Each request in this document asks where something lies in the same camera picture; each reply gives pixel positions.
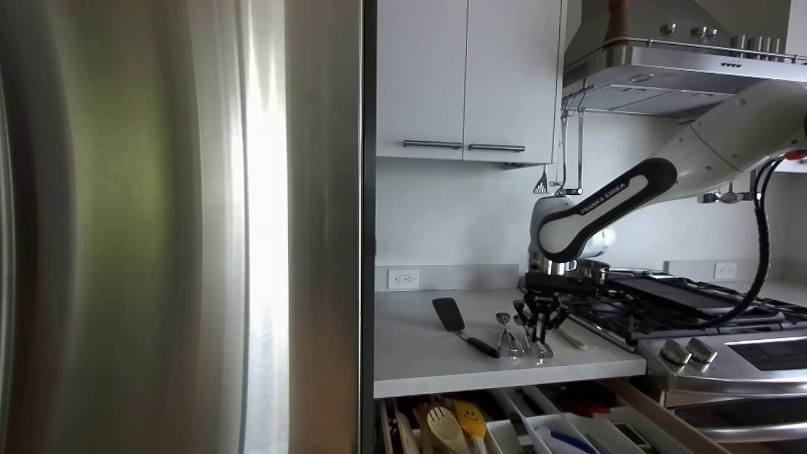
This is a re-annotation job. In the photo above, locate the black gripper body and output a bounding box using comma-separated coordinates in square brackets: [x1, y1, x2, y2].
[519, 270, 610, 320]

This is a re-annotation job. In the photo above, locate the white drawer organizer tray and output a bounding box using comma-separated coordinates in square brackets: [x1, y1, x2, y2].
[487, 408, 647, 454]

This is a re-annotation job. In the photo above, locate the open wooden kitchen drawer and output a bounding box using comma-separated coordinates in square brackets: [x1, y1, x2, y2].
[377, 378, 735, 454]

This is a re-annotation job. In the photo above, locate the long metal utensil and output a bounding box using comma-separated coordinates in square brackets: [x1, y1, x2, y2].
[559, 325, 591, 354]

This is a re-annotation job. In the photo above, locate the black spatula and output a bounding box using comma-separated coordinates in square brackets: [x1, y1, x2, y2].
[431, 295, 502, 362]

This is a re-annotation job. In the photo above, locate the hanging metal utensil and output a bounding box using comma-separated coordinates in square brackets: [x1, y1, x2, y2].
[530, 112, 555, 197]

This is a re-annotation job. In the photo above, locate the yellow wooden spoon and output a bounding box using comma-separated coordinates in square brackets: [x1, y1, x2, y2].
[453, 398, 492, 454]

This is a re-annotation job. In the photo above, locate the metal stove knob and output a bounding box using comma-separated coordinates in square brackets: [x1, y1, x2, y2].
[659, 338, 693, 369]
[686, 335, 721, 374]

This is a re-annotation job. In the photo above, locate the pale wooden spoon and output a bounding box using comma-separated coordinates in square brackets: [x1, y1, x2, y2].
[424, 405, 470, 454]

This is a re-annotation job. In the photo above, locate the black stove griddle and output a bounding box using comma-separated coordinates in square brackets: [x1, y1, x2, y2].
[628, 276, 767, 318]

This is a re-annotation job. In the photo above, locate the hanging metal ladle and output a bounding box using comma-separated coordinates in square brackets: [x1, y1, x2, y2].
[554, 110, 588, 197]

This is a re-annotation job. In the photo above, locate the stainless steel gas stove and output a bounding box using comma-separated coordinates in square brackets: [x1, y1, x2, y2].
[577, 270, 807, 448]

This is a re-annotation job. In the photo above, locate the thin wooden utensil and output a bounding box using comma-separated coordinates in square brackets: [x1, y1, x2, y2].
[392, 408, 422, 454]

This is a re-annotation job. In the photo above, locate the hanging metal utensils rack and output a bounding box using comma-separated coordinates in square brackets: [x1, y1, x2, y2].
[699, 185, 759, 207]

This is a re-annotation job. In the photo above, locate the white cabinet door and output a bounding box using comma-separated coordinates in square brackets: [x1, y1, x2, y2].
[377, 0, 470, 161]
[463, 0, 566, 168]

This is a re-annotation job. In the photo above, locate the stainless steel range hood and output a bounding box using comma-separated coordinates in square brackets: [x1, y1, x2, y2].
[561, 0, 807, 117]

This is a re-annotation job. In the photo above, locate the stainless steel refrigerator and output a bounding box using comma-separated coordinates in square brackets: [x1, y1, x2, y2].
[0, 0, 367, 454]

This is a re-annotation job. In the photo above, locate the blue handled utensil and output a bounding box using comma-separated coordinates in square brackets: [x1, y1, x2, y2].
[551, 430, 600, 454]

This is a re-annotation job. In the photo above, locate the metal cabinet handle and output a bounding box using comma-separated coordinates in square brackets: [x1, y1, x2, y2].
[467, 142, 530, 156]
[402, 139, 467, 154]

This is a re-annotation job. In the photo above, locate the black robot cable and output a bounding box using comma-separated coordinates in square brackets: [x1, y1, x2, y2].
[686, 152, 793, 333]

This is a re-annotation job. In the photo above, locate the metal oven door handle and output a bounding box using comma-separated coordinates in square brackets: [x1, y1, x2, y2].
[696, 421, 807, 448]

